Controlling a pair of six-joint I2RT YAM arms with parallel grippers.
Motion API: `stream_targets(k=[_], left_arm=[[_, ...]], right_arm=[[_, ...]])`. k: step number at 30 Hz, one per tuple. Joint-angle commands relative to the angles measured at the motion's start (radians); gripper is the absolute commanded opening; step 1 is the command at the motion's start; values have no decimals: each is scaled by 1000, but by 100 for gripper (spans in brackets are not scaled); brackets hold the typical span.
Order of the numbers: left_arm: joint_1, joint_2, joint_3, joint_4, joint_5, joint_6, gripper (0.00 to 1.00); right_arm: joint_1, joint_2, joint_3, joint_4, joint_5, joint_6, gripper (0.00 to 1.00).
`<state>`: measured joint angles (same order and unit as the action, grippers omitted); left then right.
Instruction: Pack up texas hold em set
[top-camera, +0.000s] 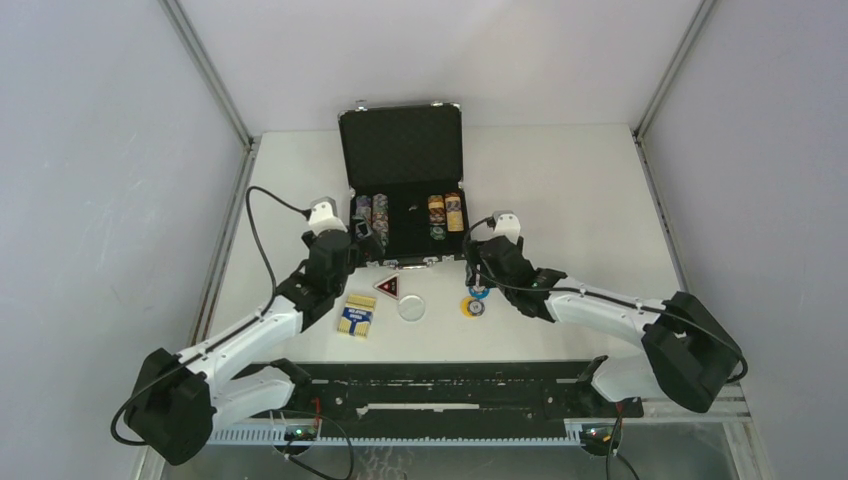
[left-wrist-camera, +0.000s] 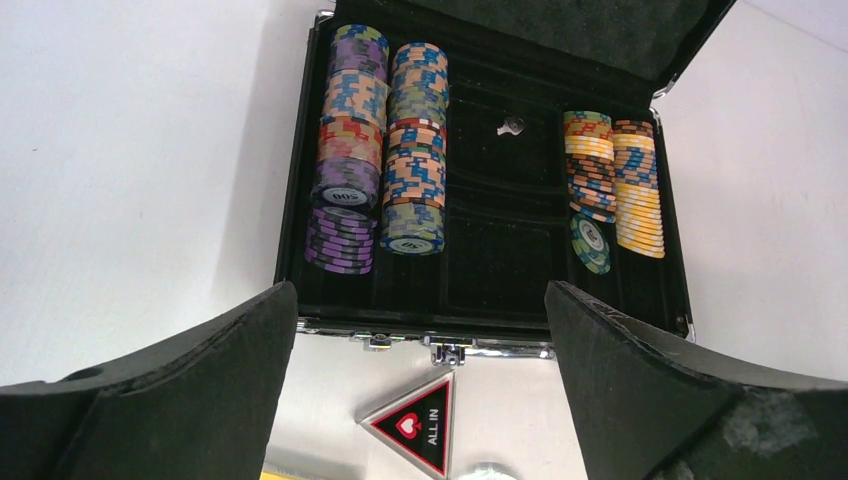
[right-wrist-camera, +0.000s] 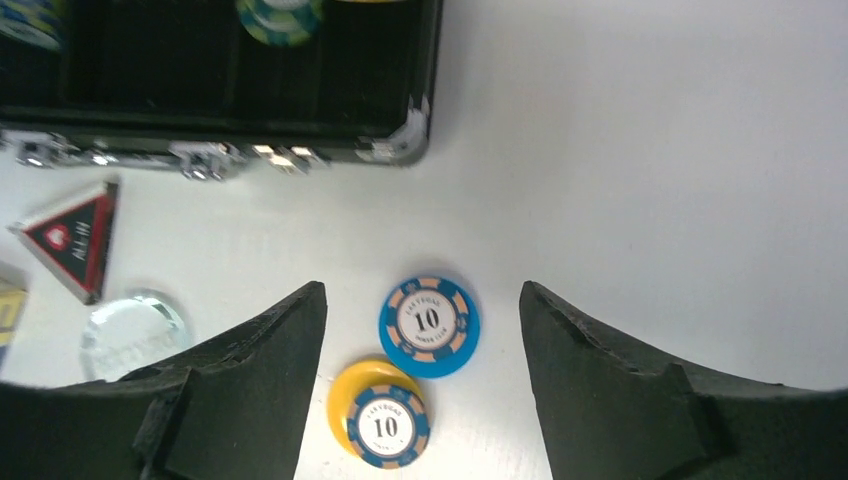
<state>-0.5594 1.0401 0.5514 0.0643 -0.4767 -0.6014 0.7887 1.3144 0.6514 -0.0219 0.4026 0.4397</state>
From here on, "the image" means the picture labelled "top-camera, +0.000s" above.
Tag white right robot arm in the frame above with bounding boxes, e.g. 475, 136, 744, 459
463, 236, 748, 416

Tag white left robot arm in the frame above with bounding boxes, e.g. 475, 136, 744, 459
110, 228, 361, 465

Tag left chip row purple end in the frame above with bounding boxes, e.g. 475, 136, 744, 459
354, 195, 373, 225

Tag triangular all in button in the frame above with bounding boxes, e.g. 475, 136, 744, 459
373, 273, 400, 300

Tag blue small blind button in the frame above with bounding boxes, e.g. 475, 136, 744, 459
468, 285, 490, 300

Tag yellow big blind button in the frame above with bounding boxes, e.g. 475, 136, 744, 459
461, 296, 485, 318

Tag green flat chips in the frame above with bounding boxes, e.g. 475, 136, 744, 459
429, 224, 447, 241

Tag yellow blue card deck box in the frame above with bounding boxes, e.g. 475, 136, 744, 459
337, 294, 377, 338

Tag white dealer button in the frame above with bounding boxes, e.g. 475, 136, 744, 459
397, 294, 426, 323

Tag right chip row yellow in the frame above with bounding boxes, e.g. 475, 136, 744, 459
444, 192, 465, 233

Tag right chip row orange blue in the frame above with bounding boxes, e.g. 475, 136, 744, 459
427, 195, 446, 225

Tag black aluminium poker case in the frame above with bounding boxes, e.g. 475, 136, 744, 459
337, 102, 469, 268

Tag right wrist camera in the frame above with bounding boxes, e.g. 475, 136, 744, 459
492, 211, 521, 244

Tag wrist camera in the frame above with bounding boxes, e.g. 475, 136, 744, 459
308, 197, 347, 236
492, 211, 521, 244

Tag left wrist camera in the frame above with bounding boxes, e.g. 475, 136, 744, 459
308, 197, 347, 236

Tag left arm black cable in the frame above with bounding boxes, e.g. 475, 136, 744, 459
110, 186, 313, 446

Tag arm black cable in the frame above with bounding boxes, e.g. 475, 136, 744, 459
110, 186, 313, 446
461, 217, 750, 386

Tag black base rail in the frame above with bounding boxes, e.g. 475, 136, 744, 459
258, 361, 644, 442

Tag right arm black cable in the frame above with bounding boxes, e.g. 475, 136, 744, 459
461, 217, 750, 386

